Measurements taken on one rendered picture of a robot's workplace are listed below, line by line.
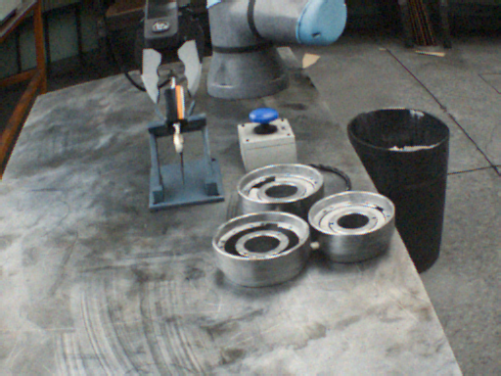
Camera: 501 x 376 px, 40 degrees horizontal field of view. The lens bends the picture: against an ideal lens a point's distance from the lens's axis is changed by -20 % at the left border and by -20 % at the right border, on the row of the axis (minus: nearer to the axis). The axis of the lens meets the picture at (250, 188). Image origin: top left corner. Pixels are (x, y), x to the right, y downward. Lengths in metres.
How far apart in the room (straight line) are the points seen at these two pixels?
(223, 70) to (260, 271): 0.64
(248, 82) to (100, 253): 0.54
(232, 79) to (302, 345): 0.73
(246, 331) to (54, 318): 0.23
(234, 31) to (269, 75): 0.11
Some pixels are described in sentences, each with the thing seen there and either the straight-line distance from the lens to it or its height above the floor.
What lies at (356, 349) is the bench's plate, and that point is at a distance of 0.77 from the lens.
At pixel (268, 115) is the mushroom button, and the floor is 0.87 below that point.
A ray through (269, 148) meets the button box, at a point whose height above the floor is 0.83.
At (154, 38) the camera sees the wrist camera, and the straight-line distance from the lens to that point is 0.99.
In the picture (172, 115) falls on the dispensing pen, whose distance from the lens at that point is 1.09.
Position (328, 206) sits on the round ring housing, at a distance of 0.97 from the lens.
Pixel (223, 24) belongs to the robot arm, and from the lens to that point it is 1.41.
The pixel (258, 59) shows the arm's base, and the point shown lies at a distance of 1.42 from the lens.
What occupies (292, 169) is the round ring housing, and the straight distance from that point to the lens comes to 1.06.
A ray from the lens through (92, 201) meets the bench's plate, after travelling 1.14.
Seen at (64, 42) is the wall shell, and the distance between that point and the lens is 5.04.
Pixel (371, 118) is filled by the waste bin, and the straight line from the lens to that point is 2.38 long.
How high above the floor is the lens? 1.28
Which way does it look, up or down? 26 degrees down
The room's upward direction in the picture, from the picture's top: 7 degrees counter-clockwise
